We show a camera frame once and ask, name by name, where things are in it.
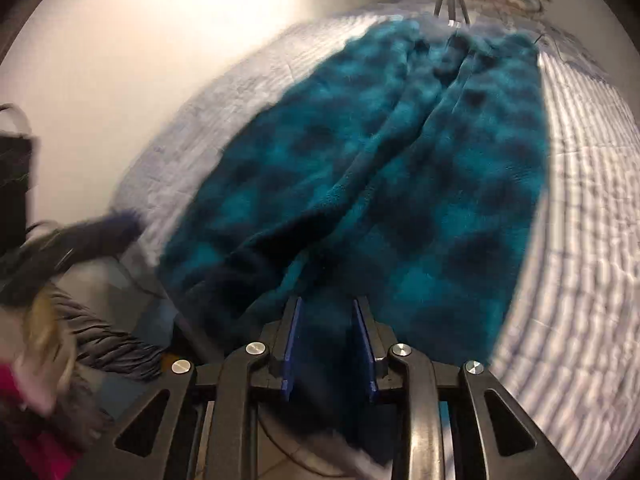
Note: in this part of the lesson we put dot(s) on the grey ribbed cloth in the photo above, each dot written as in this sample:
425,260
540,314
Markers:
110,340

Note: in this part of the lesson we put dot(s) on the person's left hand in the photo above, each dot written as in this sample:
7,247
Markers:
40,320

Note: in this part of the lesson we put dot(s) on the person's left forearm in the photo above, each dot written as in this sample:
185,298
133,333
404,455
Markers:
7,377

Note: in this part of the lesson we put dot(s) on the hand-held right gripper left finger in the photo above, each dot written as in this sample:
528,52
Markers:
290,355

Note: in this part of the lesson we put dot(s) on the grey striped quilt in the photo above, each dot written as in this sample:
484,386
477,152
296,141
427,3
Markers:
575,210

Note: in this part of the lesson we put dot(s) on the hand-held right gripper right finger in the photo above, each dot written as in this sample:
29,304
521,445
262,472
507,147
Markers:
365,355

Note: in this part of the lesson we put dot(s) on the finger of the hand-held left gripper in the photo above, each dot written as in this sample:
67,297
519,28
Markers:
115,230

